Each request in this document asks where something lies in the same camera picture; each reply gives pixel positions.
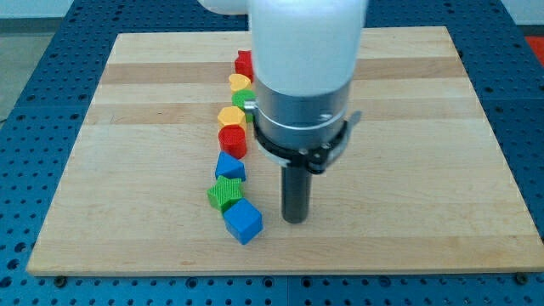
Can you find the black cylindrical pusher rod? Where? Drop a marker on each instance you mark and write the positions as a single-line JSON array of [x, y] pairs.
[[295, 194]]

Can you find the red cylinder block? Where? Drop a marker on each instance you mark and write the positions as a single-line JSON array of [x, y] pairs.
[[232, 140]]

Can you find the green cylinder block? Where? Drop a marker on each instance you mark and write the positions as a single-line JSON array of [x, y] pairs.
[[243, 100]]

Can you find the red star block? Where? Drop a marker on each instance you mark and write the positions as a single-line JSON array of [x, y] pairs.
[[243, 64]]

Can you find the blue cube block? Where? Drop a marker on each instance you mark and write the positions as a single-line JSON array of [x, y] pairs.
[[244, 221]]

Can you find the blue triangular block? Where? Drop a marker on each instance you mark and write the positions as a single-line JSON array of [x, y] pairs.
[[230, 167]]

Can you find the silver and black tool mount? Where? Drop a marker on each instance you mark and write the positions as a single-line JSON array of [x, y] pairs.
[[310, 132]]

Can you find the yellow hexagon block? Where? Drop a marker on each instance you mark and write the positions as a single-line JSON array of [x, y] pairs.
[[232, 115]]

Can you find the green star block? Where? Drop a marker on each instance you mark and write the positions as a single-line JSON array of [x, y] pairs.
[[225, 193]]

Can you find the yellow heart block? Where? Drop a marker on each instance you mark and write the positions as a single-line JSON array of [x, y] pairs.
[[238, 82]]

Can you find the wooden board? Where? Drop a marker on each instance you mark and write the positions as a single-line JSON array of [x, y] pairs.
[[422, 188]]

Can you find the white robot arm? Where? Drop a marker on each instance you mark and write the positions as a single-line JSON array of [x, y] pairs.
[[304, 53]]

